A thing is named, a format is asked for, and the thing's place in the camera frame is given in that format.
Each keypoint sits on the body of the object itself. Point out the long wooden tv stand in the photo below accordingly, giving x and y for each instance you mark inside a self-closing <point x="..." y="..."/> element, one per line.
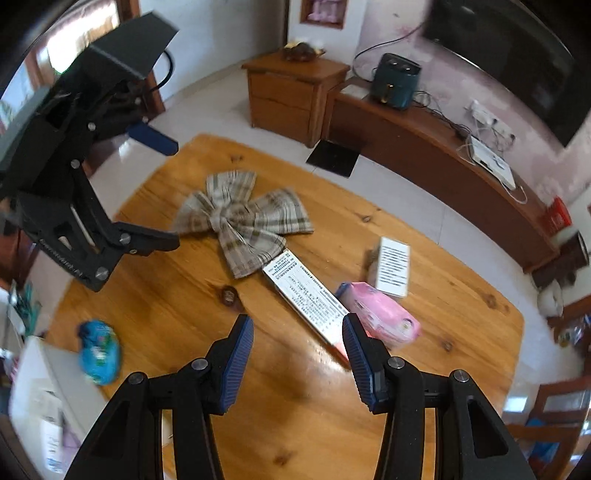
<point x="438" y="170"/>

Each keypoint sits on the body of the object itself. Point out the blue and green packet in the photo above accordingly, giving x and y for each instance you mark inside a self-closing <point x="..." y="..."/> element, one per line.
<point x="99" y="355"/>

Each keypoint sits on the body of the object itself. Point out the wooden chair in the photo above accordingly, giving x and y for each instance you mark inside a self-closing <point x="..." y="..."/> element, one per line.
<point x="549" y="415"/>

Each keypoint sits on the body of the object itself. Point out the black television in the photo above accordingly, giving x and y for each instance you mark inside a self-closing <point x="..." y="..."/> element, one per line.
<point x="508" y="55"/>

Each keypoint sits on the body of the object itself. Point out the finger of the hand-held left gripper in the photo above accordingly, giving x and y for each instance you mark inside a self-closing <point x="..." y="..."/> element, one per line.
<point x="143" y="242"/>
<point x="154" y="141"/>

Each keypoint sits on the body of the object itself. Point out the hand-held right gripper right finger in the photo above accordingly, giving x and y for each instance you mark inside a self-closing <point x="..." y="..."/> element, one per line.
<point x="364" y="364"/>

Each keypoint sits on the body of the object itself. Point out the basket of small things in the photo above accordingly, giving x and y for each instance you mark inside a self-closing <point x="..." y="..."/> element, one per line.
<point x="302" y="50"/>

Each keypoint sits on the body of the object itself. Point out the white and green carton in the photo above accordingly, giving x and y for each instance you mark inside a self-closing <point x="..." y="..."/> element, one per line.
<point x="392" y="267"/>

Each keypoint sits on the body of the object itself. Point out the pink wall niche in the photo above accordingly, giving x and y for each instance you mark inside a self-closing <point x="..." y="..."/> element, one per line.
<point x="323" y="11"/>

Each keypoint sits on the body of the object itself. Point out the white pot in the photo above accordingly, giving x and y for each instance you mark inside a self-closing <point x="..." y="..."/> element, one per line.
<point x="551" y="297"/>

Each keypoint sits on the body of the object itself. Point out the white storage bin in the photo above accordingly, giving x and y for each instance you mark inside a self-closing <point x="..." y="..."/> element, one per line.
<point x="46" y="369"/>

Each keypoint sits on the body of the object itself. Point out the white power strip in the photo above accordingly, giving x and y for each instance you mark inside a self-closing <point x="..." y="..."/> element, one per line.
<point x="491" y="121"/>

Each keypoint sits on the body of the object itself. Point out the plaid cloth bow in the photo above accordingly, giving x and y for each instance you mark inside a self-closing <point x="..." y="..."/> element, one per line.
<point x="240" y="221"/>

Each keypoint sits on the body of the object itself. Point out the black square mat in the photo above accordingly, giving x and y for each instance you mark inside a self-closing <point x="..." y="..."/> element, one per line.
<point x="333" y="158"/>

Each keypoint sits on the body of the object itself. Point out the dark carved vase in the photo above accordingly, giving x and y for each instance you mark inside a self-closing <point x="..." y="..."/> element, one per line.
<point x="561" y="263"/>

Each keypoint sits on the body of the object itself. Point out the wooden side cabinet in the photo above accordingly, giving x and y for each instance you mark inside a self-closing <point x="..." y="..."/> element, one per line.
<point x="286" y="101"/>

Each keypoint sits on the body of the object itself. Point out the teal air fryer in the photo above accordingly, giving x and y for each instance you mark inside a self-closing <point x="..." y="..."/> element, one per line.
<point x="395" y="83"/>

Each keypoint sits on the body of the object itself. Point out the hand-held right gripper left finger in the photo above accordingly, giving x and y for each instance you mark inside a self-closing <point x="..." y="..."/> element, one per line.
<point x="238" y="364"/>

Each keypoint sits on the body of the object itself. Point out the long red and white box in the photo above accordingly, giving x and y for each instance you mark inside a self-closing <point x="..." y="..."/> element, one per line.
<point x="304" y="300"/>

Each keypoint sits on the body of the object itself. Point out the pink tissue pack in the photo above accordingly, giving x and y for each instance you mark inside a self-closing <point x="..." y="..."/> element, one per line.
<point x="383" y="316"/>

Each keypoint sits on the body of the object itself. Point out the white router box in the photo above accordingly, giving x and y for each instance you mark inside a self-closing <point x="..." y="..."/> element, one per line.
<point x="493" y="162"/>

